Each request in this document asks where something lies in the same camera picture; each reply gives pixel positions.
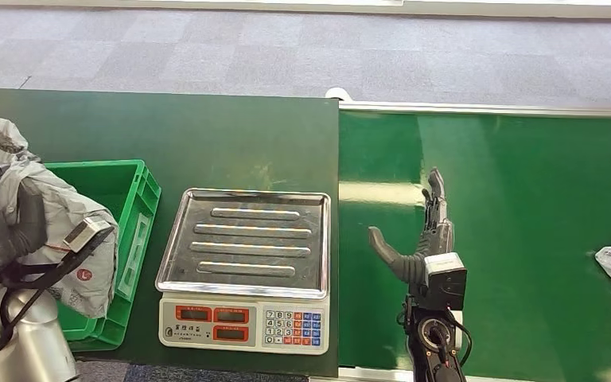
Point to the electronic scale with steel tray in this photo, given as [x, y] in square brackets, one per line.
[247, 263]

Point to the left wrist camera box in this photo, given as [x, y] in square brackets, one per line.
[87, 234]

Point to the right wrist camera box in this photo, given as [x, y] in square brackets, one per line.
[445, 282]

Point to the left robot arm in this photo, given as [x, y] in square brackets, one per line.
[31, 343]

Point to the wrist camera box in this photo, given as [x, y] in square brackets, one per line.
[87, 234]
[445, 282]

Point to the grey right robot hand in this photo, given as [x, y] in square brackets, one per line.
[437, 240]

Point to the green plastic basket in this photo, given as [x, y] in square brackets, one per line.
[137, 211]

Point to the grey plastic mailer package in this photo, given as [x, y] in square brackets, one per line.
[73, 211]

